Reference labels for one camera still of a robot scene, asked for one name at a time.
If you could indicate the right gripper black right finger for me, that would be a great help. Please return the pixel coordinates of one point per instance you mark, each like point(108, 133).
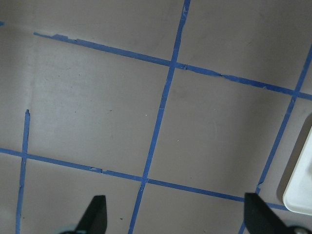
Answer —
point(259, 218)

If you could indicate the white rectangular tray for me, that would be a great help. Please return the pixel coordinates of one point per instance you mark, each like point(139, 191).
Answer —
point(297, 196)

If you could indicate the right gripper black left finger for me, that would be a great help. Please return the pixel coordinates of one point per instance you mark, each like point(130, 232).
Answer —
point(94, 220)

